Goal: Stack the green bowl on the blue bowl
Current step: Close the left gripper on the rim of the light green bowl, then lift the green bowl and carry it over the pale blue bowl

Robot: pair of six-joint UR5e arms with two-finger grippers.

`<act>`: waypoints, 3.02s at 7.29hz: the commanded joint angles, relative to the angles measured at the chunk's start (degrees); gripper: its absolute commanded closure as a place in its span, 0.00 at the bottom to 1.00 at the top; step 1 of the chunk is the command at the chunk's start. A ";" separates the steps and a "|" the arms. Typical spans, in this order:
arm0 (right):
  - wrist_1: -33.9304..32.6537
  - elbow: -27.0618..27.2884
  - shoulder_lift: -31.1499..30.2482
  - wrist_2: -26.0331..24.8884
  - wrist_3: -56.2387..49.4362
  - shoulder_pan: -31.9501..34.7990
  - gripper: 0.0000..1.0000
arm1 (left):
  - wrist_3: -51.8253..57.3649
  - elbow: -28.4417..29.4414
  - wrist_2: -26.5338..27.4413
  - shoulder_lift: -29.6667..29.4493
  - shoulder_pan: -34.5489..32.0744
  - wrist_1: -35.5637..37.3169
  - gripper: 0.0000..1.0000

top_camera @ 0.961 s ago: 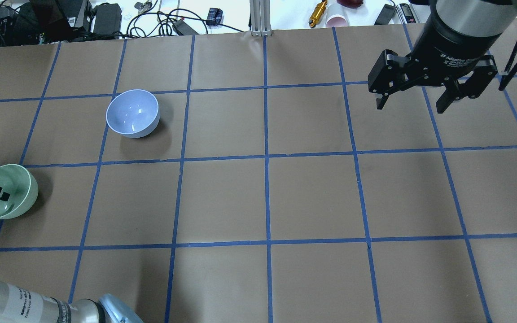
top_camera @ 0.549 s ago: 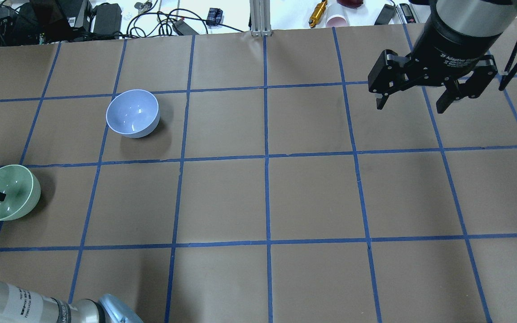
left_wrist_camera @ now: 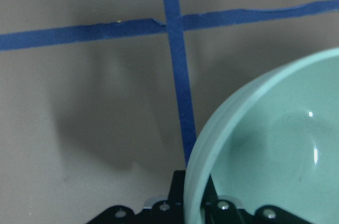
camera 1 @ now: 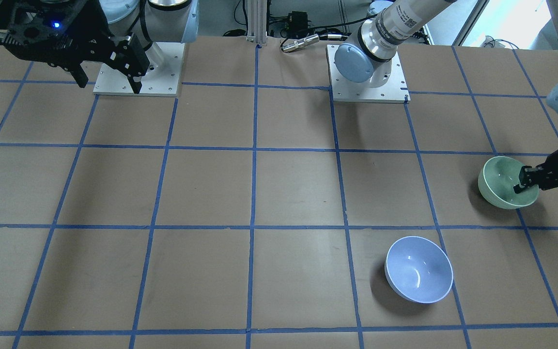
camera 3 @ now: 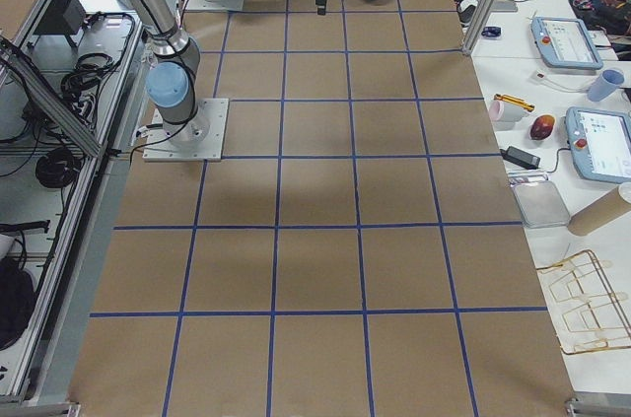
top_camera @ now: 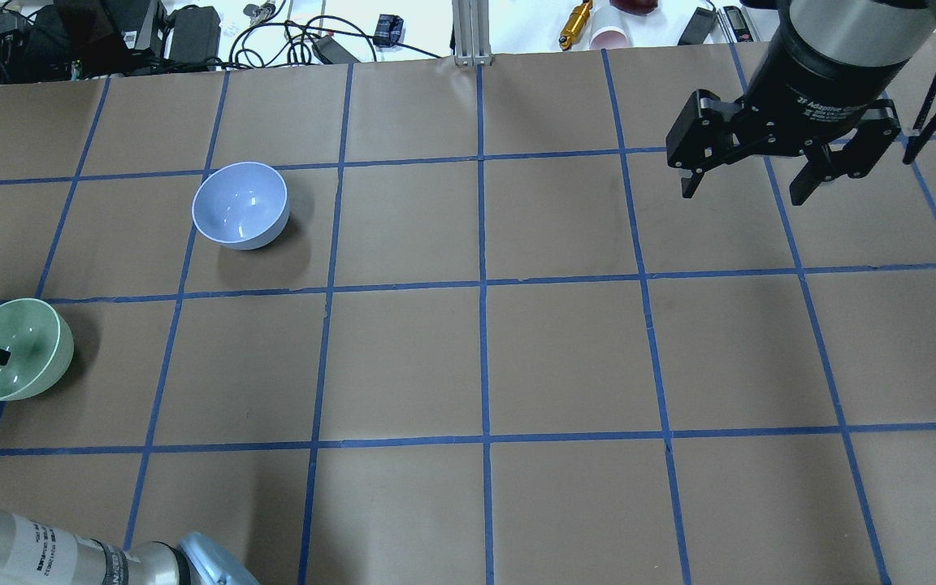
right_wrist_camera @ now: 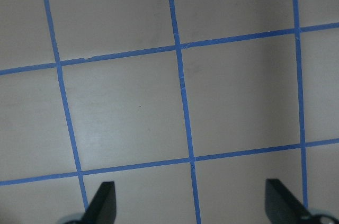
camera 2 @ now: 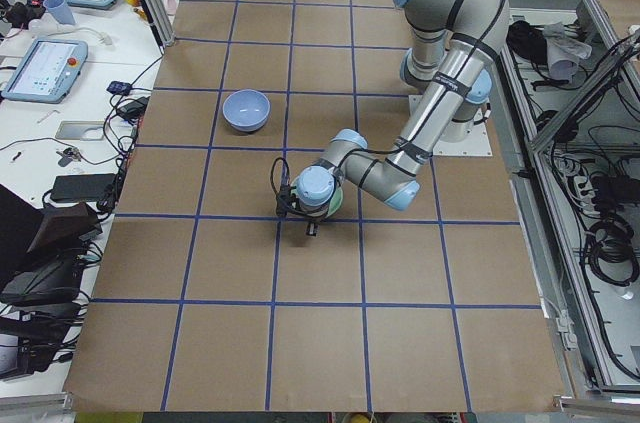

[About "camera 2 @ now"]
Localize green ceramic bowl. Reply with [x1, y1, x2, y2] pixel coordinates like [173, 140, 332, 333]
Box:
[293, 180, 343, 218]

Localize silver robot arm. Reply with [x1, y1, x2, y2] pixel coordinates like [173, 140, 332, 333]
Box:
[290, 0, 509, 236]

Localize near teach pendant tablet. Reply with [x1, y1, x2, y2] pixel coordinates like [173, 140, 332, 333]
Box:
[1, 38, 88, 104]

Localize light blue plastic cup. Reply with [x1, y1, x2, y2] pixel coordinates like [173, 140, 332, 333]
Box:
[43, 0, 76, 25]

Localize coiled black cables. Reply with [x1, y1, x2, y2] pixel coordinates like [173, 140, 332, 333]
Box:
[579, 215, 635, 289]

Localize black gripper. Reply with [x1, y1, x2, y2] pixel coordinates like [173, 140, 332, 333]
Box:
[296, 206, 325, 237]

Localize black power brick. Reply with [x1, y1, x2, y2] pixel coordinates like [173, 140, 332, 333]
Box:
[50, 173, 116, 203]

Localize black cloth bundle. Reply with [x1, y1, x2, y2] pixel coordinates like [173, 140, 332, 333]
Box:
[506, 20, 548, 65]

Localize blue ceramic bowl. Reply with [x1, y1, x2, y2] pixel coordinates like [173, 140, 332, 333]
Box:
[222, 89, 271, 133]

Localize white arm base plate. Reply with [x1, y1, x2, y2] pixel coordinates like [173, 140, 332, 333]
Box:
[433, 96, 493, 158]

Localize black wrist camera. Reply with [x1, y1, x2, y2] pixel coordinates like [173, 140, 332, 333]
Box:
[276, 184, 298, 218]

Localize grey crumpled cloth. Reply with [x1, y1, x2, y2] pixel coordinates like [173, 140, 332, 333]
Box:
[542, 22, 592, 83]

